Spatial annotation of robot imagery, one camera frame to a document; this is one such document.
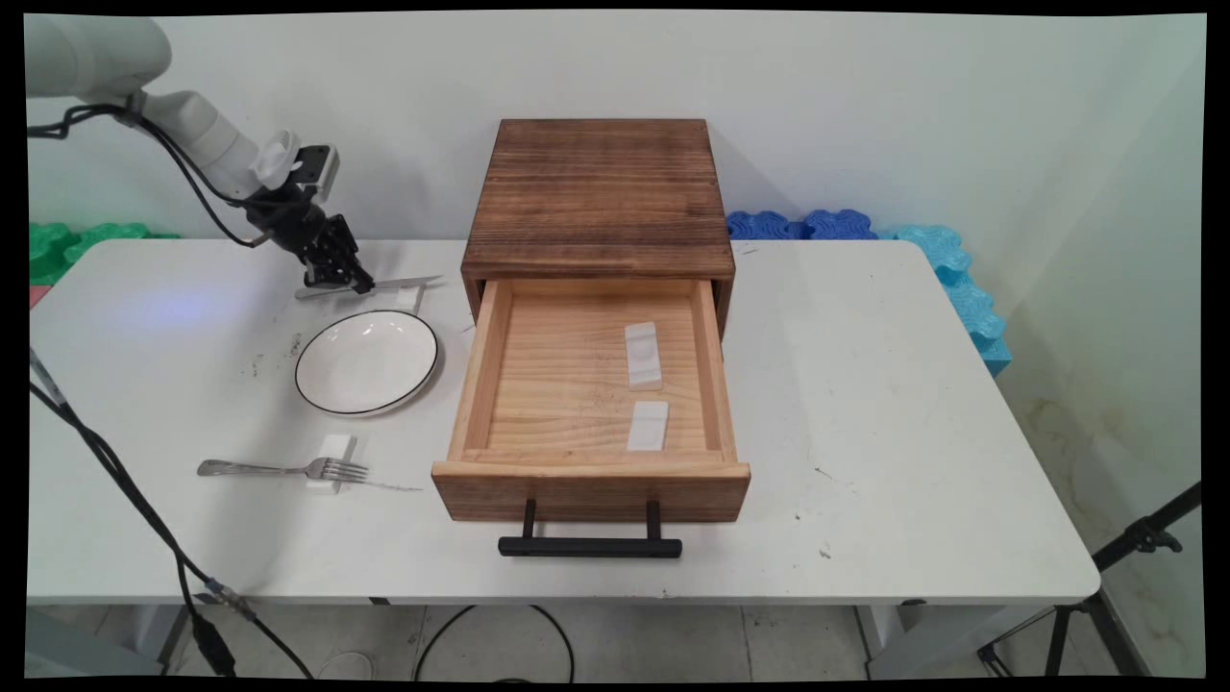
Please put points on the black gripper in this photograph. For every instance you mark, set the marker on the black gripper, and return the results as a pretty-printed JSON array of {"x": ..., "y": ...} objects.
[{"x": 286, "y": 221}]

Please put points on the silver metal knife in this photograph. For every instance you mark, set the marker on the silver metal knife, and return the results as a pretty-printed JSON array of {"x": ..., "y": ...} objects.
[{"x": 408, "y": 283}]

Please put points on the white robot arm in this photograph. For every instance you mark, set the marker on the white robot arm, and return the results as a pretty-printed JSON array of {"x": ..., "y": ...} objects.
[{"x": 192, "y": 125}]

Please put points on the white ceramic cutlery rest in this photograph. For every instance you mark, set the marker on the white ceramic cutlery rest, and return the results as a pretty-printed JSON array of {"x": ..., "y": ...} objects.
[
  {"x": 336, "y": 447},
  {"x": 410, "y": 302}
]

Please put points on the white plate with black rim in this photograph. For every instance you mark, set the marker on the white plate with black rim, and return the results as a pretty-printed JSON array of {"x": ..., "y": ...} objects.
[{"x": 365, "y": 363}]

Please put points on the silver metal fork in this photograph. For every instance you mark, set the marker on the silver metal fork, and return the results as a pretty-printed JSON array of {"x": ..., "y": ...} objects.
[{"x": 216, "y": 468}]

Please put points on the dark wooden cabinet box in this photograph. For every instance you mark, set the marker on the dark wooden cabinet box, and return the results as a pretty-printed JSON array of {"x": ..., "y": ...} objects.
[{"x": 596, "y": 192}]

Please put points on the green foam mat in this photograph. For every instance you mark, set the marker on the green foam mat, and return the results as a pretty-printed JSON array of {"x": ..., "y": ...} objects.
[{"x": 58, "y": 250}]

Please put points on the red foam mat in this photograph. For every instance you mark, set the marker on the red foam mat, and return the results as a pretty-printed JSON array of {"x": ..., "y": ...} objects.
[{"x": 36, "y": 294}]

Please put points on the white ceramic rest with dent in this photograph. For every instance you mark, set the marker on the white ceramic rest with dent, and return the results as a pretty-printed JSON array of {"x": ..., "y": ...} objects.
[{"x": 644, "y": 356}]

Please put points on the flat white ceramic rest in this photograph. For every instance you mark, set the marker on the flat white ceramic rest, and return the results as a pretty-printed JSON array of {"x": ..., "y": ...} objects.
[{"x": 648, "y": 426}]

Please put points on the dark blue foam mat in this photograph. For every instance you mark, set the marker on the dark blue foam mat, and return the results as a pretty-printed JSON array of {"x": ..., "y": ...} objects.
[{"x": 769, "y": 226}]

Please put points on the light blue foam mat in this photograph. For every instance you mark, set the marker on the light blue foam mat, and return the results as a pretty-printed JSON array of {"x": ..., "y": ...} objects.
[{"x": 961, "y": 288}]

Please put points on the white table leg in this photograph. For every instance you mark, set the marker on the white table leg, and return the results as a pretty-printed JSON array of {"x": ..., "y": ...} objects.
[{"x": 913, "y": 639}]

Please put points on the black tripod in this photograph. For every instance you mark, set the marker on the black tripod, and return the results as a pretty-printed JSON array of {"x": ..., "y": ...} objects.
[{"x": 1143, "y": 536}]

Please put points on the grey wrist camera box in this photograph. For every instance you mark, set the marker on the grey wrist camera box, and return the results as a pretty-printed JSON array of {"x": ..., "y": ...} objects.
[{"x": 322, "y": 168}]

